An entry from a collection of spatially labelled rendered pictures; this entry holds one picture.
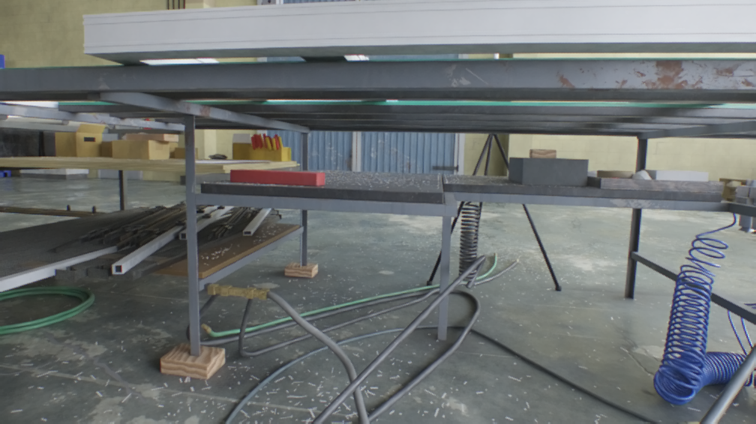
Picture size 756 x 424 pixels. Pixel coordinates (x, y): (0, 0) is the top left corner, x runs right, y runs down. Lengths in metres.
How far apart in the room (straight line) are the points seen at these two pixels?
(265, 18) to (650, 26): 0.59
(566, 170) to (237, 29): 1.21
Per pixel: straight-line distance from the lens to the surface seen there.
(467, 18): 0.65
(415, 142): 7.17
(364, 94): 0.95
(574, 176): 1.56
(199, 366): 1.37
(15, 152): 2.67
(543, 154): 1.57
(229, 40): 0.74
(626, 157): 7.92
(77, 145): 2.47
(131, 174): 9.70
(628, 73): 0.75
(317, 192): 1.10
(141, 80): 0.90
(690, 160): 8.40
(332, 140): 7.42
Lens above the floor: 0.69
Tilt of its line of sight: 5 degrees down
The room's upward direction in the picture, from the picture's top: 1 degrees clockwise
